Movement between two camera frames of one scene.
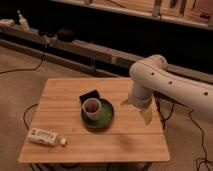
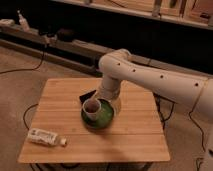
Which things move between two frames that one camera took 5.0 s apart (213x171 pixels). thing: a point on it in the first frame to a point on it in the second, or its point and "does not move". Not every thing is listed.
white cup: (91, 108) does not move
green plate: (103, 119) does not move
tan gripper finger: (147, 113) to (117, 105)
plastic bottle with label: (46, 137) does not move
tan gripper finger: (124, 102) to (95, 96)
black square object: (89, 95) does not move
